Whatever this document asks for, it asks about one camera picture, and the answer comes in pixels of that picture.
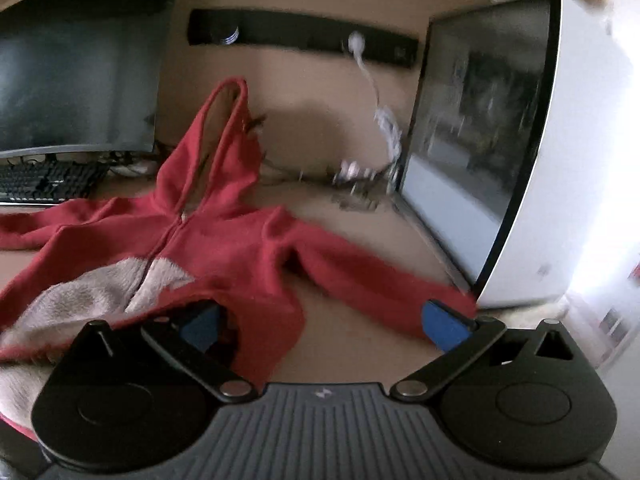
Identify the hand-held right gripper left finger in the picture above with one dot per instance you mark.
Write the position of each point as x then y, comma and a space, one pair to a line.
202, 329

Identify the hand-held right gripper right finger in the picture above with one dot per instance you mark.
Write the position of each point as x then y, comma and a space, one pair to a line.
442, 329

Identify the red fleece-lined hoodie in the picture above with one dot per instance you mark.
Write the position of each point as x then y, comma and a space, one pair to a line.
225, 240

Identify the black keyboard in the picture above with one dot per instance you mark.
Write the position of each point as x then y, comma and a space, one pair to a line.
45, 182

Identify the curved black monitor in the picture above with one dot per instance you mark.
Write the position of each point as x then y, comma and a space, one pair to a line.
75, 70

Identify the black soundbar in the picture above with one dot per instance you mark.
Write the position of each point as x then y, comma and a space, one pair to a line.
300, 32

